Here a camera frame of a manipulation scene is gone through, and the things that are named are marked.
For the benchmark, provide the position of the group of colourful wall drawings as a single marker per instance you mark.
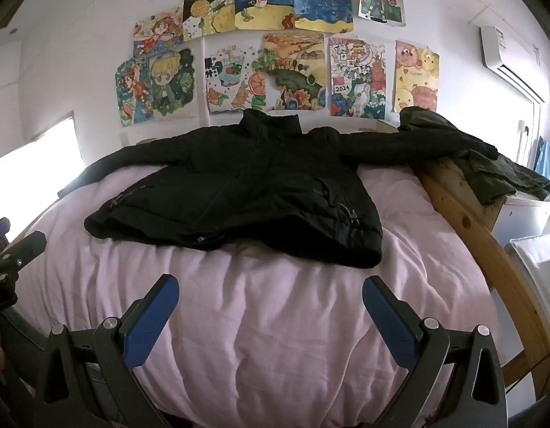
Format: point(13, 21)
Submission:
point(279, 53)

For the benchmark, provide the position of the wooden bed frame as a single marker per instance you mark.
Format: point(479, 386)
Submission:
point(458, 205)

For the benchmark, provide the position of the white pipe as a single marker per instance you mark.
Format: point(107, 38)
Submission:
point(522, 140)

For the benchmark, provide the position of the blue cloth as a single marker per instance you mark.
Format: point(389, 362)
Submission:
point(549, 162)

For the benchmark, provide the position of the dark green clothing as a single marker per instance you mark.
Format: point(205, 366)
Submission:
point(493, 174)

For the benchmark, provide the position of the white air conditioner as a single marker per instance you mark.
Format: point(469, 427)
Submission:
point(509, 55)

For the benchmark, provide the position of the black padded jacket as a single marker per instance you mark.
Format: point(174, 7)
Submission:
point(257, 187)

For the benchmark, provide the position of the pink bed sheet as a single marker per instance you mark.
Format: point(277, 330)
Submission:
point(257, 321)

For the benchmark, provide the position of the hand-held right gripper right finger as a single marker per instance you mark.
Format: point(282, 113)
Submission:
point(391, 323)

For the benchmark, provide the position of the bright window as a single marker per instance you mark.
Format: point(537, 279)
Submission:
point(34, 165)

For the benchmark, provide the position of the white pillow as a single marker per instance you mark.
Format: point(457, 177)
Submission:
point(536, 263)

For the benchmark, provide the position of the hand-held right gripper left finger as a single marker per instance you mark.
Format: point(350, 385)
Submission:
point(152, 321)

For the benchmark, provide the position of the white cabinet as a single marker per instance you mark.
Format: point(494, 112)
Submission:
point(524, 218)

